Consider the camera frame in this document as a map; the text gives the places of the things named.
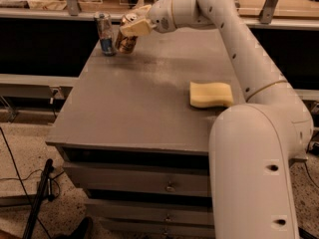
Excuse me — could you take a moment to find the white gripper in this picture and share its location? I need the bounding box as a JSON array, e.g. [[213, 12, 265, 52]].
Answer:
[[120, 0, 173, 37]]

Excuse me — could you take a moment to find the orange soda can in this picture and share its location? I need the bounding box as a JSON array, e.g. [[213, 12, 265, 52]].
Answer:
[[115, 13, 138, 54]]

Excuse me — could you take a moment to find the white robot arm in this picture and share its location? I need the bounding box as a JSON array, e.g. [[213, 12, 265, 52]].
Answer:
[[121, 0, 314, 239]]

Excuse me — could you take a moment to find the redbull can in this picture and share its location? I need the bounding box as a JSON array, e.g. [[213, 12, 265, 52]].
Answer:
[[94, 12, 116, 57]]

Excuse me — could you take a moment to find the yellow sponge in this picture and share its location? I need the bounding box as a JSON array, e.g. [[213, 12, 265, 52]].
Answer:
[[189, 82, 233, 109]]

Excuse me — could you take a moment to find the grey drawer cabinet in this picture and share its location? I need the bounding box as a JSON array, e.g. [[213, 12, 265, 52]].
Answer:
[[47, 29, 238, 239]]

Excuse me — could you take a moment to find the black tripod leg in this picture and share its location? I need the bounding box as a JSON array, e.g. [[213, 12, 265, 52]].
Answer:
[[22, 159, 53, 239]]

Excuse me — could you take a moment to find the metal railing post right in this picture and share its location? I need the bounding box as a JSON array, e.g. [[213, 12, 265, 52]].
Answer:
[[259, 0, 279, 24]]

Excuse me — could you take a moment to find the black floor cable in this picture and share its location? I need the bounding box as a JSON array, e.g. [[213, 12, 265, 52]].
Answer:
[[0, 126, 54, 239]]

